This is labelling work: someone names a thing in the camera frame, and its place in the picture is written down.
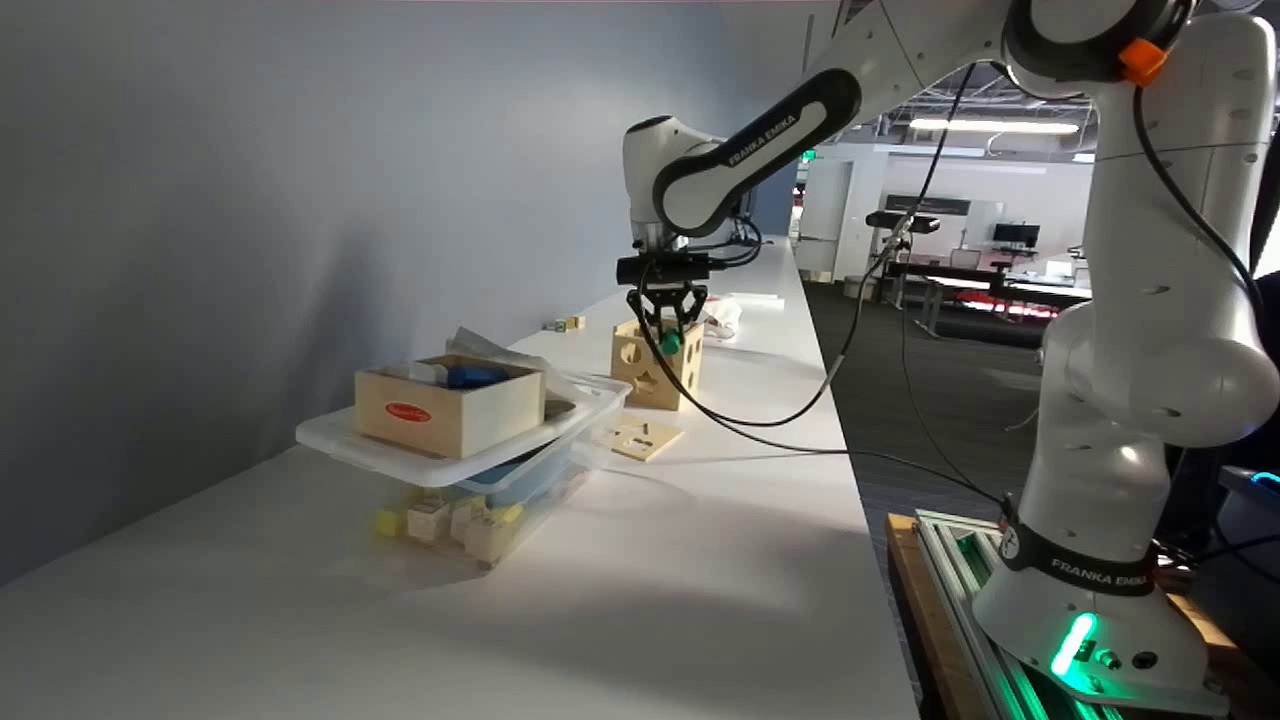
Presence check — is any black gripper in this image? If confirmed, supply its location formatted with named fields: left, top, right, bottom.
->
left=613, top=248, right=713, bottom=358

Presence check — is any wooden shape sorter cube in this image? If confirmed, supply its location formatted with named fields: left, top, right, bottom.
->
left=606, top=316, right=706, bottom=414

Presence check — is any flat wooden sorter lid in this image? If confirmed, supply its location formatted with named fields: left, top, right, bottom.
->
left=603, top=413, right=691, bottom=469

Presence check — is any white plastic bin lid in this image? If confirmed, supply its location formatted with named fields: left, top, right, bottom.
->
left=291, top=347, right=630, bottom=490

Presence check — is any crumpled clear plastic bag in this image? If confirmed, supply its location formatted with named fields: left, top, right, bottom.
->
left=434, top=325, right=553, bottom=378

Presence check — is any small cardboard box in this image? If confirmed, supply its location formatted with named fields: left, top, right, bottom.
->
left=352, top=351, right=553, bottom=462

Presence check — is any clear plastic bin of blocks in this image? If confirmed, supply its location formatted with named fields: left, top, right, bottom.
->
left=371, top=430, right=598, bottom=572

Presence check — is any background workbench with equipment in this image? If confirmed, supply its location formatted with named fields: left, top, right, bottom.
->
left=864, top=236, right=1113, bottom=337

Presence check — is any background computer monitor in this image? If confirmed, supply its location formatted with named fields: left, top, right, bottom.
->
left=986, top=219, right=1045, bottom=255

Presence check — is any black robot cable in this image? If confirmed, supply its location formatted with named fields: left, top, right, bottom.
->
left=637, top=56, right=984, bottom=462

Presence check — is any robot base mounting frame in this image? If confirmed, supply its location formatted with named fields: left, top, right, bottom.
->
left=885, top=507, right=1280, bottom=720

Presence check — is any orange cable clip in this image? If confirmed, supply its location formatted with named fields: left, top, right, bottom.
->
left=1114, top=36, right=1173, bottom=89

